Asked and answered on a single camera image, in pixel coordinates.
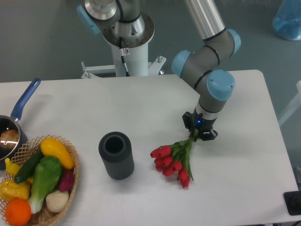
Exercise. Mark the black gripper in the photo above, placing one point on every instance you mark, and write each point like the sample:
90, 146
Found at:
204, 126

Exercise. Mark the red tulip bouquet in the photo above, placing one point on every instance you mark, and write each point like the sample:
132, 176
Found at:
174, 159

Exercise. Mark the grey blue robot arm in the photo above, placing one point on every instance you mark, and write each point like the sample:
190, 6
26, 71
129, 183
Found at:
198, 69

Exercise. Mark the dark grey ribbed vase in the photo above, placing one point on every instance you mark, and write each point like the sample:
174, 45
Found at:
115, 150

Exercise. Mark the black device at edge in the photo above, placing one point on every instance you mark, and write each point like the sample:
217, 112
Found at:
293, 202

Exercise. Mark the blue plastic bag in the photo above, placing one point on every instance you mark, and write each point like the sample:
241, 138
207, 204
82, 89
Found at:
287, 21

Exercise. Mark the purple red onion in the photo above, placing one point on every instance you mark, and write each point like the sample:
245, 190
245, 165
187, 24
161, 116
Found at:
66, 181

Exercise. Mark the yellow squash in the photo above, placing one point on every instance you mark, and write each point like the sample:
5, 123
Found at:
53, 147

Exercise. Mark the green bok choy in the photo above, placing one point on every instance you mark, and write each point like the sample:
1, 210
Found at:
45, 178

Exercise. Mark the white garlic bulb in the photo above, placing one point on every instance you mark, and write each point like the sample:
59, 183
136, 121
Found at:
57, 200

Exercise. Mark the dark green cucumber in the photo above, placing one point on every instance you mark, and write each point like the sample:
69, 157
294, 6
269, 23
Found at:
28, 168

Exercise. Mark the bread roll in pan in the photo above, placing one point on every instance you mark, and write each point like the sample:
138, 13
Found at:
9, 139

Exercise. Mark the yellow banana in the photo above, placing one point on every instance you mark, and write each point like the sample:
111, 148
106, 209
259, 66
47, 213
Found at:
13, 168

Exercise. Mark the yellow gourd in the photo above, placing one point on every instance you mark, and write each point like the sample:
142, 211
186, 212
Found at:
9, 190

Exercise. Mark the orange fruit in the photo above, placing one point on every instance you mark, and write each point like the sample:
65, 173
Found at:
18, 212

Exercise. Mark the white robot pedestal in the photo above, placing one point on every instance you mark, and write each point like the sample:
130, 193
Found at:
129, 44

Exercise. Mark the white frame at right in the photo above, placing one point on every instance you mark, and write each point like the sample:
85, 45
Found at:
291, 107

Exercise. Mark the blue handled saucepan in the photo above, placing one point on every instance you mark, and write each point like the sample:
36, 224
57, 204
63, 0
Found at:
11, 122

